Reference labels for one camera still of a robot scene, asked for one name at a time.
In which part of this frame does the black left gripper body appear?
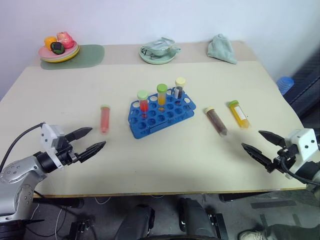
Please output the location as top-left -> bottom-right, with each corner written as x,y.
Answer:
55,142 -> 81,167

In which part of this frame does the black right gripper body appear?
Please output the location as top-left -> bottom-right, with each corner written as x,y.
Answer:
271,145 -> 300,175

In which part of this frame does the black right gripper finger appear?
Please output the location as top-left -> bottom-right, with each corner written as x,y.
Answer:
240,142 -> 275,173
258,130 -> 287,148

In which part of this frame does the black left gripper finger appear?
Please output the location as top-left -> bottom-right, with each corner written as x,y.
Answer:
65,126 -> 94,143
77,141 -> 107,164

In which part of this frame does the pink liquid tube pink cap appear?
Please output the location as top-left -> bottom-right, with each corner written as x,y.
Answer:
99,104 -> 112,136

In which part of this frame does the yellow liquid tube green cap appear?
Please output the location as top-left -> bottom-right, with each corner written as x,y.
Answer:
227,99 -> 251,130

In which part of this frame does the brown liquid tube cream cap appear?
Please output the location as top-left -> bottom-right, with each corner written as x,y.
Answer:
204,106 -> 229,137

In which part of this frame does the red liquid tube green cap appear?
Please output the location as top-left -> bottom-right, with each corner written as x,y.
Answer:
136,90 -> 150,119

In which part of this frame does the blue test tube rack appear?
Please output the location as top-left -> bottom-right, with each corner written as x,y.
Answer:
129,87 -> 196,140

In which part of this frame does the orange liquid tube green cap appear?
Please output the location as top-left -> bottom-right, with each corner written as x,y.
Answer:
156,83 -> 168,112

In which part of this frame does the dark liquid tube cream cap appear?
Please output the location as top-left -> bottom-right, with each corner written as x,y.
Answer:
173,76 -> 187,100

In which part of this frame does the blue ribbed stack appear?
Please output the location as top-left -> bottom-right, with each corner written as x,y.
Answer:
275,75 -> 296,96

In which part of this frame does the black case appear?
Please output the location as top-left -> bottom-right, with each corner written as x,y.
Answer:
286,53 -> 320,121

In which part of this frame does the dark trouser leg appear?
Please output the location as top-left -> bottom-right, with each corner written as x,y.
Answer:
263,223 -> 320,240

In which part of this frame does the green placemat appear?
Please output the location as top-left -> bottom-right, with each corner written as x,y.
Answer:
40,44 -> 106,71

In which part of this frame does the yellow plate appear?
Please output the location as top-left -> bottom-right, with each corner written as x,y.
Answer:
43,44 -> 81,64

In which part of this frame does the white shoe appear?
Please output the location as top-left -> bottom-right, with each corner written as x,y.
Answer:
237,229 -> 270,240

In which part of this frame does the dark rounded shape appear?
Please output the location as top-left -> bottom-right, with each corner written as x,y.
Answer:
116,203 -> 156,240
176,196 -> 219,240

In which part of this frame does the pink plate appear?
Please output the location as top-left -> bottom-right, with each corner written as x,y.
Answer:
37,41 -> 79,60

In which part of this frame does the black and green toy food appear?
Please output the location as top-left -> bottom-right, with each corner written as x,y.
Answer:
49,41 -> 66,55

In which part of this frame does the pink toy food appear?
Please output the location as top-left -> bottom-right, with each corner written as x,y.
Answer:
56,31 -> 75,50

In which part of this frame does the orange toy food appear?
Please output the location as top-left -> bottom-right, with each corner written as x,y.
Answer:
43,36 -> 58,50

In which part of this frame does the light green cloth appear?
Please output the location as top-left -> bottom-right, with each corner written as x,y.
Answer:
206,33 -> 239,65

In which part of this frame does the light green plate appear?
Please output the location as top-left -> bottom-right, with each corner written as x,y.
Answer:
138,46 -> 177,65

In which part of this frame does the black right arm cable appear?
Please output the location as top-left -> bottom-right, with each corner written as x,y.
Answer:
279,155 -> 320,186

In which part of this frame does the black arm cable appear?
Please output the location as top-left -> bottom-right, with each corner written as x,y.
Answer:
0,122 -> 46,171
279,155 -> 320,186

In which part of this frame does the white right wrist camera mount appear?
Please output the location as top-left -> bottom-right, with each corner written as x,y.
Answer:
284,128 -> 320,164

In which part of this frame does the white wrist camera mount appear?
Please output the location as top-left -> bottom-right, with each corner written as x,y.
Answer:
40,122 -> 67,171
284,128 -> 320,164

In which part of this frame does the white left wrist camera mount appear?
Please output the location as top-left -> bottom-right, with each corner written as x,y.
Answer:
40,122 -> 67,171

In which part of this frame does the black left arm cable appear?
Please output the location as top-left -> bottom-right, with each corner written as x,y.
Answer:
0,122 -> 46,171

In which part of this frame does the white floor cable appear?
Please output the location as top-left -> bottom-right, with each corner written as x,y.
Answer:
55,196 -> 114,236

